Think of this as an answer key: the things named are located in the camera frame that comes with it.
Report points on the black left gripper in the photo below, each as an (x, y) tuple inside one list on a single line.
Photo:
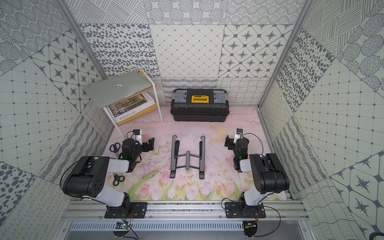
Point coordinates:
[(147, 145)]

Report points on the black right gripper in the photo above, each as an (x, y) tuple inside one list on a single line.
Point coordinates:
[(229, 141)]

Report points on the silver grey laptop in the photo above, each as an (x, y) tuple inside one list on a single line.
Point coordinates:
[(112, 90)]

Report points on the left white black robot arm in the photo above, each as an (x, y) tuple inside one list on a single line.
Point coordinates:
[(88, 175)]

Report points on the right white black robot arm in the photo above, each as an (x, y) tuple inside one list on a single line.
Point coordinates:
[(268, 174)]

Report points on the grey folding laptop stand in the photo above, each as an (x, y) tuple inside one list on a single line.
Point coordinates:
[(175, 155)]

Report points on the white wooden two-tier shelf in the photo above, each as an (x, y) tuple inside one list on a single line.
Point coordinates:
[(133, 96)]

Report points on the white Folio book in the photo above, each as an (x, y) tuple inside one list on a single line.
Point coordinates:
[(130, 106)]

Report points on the pink floral table mat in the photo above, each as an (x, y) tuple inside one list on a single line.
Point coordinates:
[(150, 180)]

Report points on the black round connector box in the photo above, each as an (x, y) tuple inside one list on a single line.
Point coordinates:
[(250, 228)]

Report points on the green circuit board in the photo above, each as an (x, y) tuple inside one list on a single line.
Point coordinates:
[(122, 226)]

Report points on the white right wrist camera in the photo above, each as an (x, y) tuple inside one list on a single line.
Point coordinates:
[(238, 135)]

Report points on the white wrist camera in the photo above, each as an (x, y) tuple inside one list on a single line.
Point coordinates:
[(137, 136), (238, 135)]

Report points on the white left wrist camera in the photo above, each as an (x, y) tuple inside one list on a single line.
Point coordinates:
[(137, 136)]

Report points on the blue handled scissors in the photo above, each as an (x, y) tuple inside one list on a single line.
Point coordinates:
[(115, 148)]

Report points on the black plastic toolbox yellow handle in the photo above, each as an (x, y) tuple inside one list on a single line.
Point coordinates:
[(200, 105)]

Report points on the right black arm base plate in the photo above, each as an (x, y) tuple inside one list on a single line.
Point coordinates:
[(235, 210)]

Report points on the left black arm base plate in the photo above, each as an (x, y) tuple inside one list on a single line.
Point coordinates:
[(135, 210)]

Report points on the aluminium mounting rail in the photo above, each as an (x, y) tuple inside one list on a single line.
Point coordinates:
[(185, 211)]

